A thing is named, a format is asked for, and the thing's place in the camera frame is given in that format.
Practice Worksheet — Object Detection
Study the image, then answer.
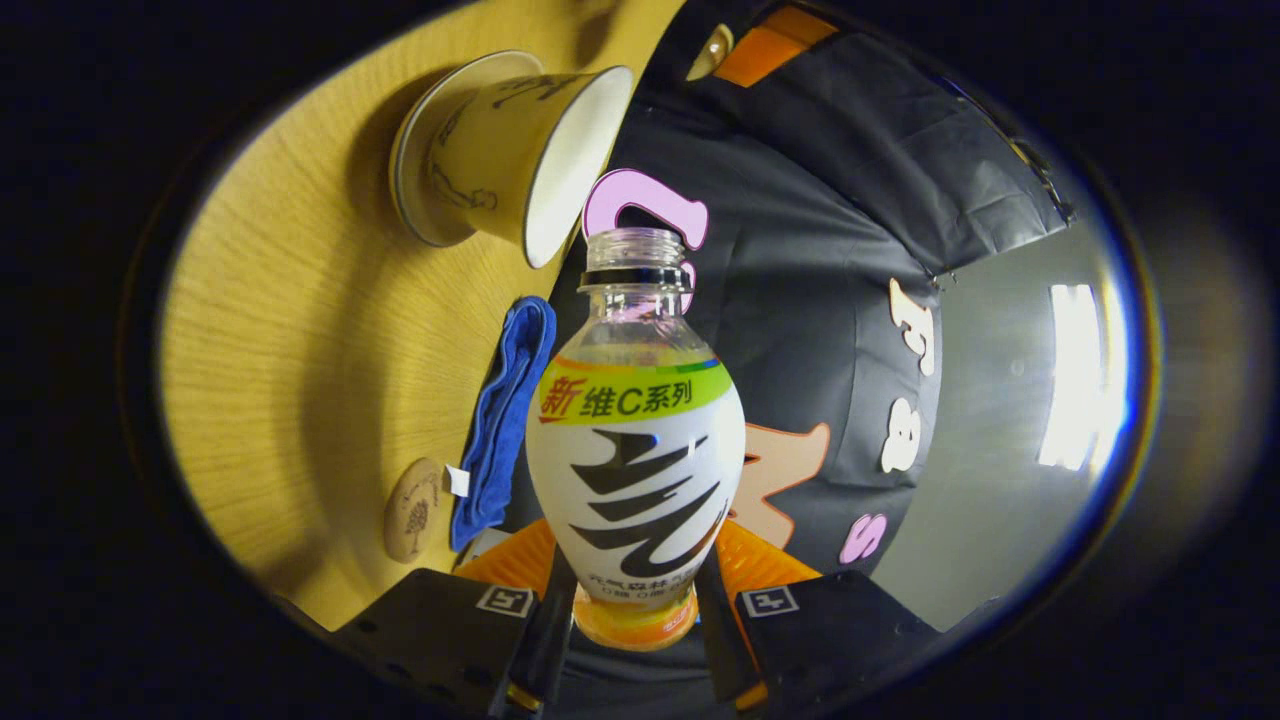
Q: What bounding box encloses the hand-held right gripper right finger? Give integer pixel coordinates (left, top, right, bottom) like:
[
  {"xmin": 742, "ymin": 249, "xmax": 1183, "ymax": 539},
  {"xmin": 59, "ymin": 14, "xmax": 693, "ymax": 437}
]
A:
[{"xmin": 695, "ymin": 520, "xmax": 946, "ymax": 713}]

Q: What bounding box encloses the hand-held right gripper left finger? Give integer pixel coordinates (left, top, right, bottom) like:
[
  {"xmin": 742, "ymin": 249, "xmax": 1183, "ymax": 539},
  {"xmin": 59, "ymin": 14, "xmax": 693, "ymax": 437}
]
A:
[{"xmin": 330, "ymin": 520, "xmax": 578, "ymax": 716}]

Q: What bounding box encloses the round cork coaster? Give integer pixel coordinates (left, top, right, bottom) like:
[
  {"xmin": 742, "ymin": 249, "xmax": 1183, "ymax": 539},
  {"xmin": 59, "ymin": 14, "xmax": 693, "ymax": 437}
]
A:
[{"xmin": 383, "ymin": 458, "xmax": 448, "ymax": 564}]

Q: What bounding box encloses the plastic water bottle white label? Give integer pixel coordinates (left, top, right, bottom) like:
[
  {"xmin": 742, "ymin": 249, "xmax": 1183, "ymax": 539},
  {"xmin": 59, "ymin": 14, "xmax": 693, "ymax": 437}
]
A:
[{"xmin": 525, "ymin": 227, "xmax": 748, "ymax": 653}]

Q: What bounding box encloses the cream ceramic teacup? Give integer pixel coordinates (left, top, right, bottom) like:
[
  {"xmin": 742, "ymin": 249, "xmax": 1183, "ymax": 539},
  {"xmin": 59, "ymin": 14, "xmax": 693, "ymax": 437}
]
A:
[{"xmin": 430, "ymin": 65, "xmax": 635, "ymax": 269}]

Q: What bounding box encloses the black backdrop cloth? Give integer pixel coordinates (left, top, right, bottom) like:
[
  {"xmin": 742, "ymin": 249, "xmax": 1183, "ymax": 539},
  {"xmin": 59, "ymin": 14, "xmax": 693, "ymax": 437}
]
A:
[{"xmin": 500, "ymin": 0, "xmax": 1076, "ymax": 691}]

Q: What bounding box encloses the blue folded towel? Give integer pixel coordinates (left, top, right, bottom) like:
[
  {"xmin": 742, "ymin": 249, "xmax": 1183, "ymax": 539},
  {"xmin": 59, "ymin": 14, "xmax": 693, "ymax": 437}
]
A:
[{"xmin": 445, "ymin": 295, "xmax": 558, "ymax": 553}]

